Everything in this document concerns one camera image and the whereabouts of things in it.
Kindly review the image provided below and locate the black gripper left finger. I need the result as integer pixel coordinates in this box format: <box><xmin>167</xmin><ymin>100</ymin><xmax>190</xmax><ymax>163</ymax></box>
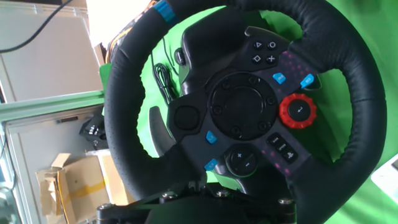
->
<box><xmin>95</xmin><ymin>182</ymin><xmax>196</xmax><ymax>224</ymax></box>

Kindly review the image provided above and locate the silver digital scale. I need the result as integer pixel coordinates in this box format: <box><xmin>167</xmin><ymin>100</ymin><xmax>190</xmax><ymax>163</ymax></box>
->
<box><xmin>370</xmin><ymin>154</ymin><xmax>398</xmax><ymax>205</ymax></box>

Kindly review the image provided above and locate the green cloth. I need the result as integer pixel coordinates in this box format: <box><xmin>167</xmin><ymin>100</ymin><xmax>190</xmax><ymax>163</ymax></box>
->
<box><xmin>99</xmin><ymin>0</ymin><xmax>398</xmax><ymax>224</ymax></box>

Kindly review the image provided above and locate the black leather steering wheel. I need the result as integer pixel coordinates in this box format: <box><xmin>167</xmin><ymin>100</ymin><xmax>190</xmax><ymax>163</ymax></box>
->
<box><xmin>104</xmin><ymin>0</ymin><xmax>388</xmax><ymax>224</ymax></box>

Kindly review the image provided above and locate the black steering wheel base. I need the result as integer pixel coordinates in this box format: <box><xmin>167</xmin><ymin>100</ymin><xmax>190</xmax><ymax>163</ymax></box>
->
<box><xmin>174</xmin><ymin>7</ymin><xmax>249</xmax><ymax>96</ymax></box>

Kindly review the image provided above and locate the black clamp with white print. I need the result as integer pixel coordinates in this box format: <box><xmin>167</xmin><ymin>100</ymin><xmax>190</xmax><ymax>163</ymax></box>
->
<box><xmin>78</xmin><ymin>112</ymin><xmax>108</xmax><ymax>150</ymax></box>

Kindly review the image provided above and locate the black hanging cable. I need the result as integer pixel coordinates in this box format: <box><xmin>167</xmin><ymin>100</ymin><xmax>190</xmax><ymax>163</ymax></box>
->
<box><xmin>0</xmin><ymin>0</ymin><xmax>74</xmax><ymax>54</ymax></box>

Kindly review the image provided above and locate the thin black wheel cable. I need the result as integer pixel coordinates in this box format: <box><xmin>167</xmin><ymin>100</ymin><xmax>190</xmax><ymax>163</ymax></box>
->
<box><xmin>150</xmin><ymin>37</ymin><xmax>181</xmax><ymax>105</ymax></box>

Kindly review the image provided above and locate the brown cardboard box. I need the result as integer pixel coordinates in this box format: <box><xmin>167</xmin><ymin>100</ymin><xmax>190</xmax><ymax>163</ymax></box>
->
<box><xmin>35</xmin><ymin>152</ymin><xmax>136</xmax><ymax>224</ymax></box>

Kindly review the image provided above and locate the aluminium frame bar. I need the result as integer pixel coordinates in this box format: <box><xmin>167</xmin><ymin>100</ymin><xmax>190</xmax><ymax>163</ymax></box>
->
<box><xmin>0</xmin><ymin>90</ymin><xmax>106</xmax><ymax>123</ymax></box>

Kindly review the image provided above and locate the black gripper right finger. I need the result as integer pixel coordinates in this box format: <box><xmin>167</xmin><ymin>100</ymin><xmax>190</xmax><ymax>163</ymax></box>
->
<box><xmin>196</xmin><ymin>182</ymin><xmax>297</xmax><ymax>224</ymax></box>

